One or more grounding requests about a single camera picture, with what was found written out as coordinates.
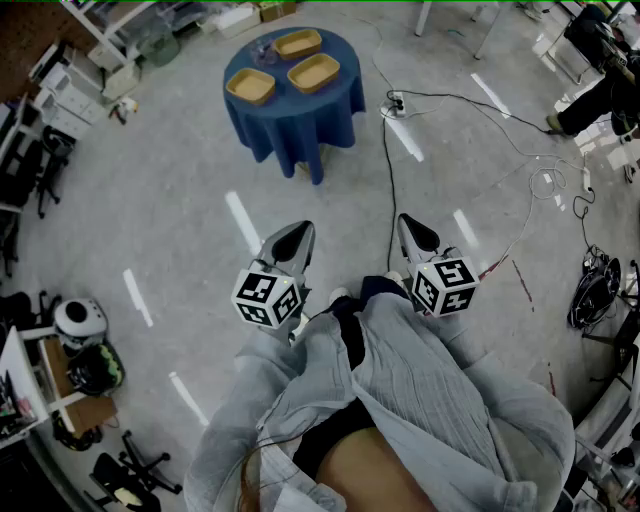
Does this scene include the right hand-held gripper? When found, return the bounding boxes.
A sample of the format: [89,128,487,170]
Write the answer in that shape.
[397,213,481,319]

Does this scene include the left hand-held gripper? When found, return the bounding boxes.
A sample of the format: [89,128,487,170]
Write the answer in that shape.
[230,220,317,347]

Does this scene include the yellow tray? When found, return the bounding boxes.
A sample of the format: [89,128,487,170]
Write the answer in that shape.
[272,28,324,62]
[225,67,277,107]
[286,52,342,96]

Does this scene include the person's right forearm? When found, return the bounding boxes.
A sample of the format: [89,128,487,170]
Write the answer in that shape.
[424,299,501,374]

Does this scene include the person's left forearm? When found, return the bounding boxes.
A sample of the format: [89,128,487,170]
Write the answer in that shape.
[233,322,307,401]

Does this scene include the person's black trousers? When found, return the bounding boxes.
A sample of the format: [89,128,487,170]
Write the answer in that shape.
[292,274,407,481]

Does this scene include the round table with blue cloth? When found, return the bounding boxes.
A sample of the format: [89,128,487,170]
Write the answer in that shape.
[222,26,367,187]

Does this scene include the person's grey shirt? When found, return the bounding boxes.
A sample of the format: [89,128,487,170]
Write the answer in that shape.
[182,292,576,512]

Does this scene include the clear glass cup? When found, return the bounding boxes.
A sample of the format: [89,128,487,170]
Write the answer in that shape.
[248,35,279,67]

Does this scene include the white round-window carrier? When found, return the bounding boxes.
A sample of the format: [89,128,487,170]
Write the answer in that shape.
[53,297,110,349]

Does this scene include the green and black bag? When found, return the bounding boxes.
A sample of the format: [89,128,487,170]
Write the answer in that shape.
[67,342,126,397]

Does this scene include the person's bare belly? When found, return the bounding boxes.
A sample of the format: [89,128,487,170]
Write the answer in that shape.
[314,428,426,512]

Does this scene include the white cardboard box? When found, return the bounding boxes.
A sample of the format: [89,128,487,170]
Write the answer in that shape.
[199,2,262,40]

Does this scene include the small brown cardboard box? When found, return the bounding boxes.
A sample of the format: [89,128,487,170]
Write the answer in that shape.
[258,1,299,24]

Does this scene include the mesh trash bin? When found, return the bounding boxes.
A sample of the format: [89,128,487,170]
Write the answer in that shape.
[142,27,181,69]

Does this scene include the white storage box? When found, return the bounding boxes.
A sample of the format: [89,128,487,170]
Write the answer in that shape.
[102,62,142,101]

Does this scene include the white drawer cabinet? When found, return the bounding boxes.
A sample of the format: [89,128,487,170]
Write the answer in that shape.
[33,74,69,119]
[52,87,109,141]

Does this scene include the black office chair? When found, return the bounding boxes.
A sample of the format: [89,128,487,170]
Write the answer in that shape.
[0,289,51,334]
[0,139,46,211]
[84,429,184,512]
[35,124,77,220]

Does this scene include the white shelving rack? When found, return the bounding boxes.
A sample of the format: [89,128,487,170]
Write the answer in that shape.
[59,0,211,69]

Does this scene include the white desk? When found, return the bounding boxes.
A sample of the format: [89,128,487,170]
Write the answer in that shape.
[0,324,89,441]

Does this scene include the white printer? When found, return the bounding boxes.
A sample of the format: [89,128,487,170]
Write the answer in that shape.
[28,42,76,84]

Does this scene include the black power cable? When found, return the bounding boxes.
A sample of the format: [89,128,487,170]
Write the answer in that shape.
[381,107,399,274]

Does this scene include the looped white cable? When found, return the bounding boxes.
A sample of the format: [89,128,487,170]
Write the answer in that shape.
[492,154,594,281]

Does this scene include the long black cable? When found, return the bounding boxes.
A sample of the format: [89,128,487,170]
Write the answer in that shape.
[399,88,554,136]

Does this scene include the black cable bundle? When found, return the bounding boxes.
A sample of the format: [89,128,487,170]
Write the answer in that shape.
[567,254,624,331]

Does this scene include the white table frame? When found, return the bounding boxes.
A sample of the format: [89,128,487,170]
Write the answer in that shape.
[413,0,504,61]

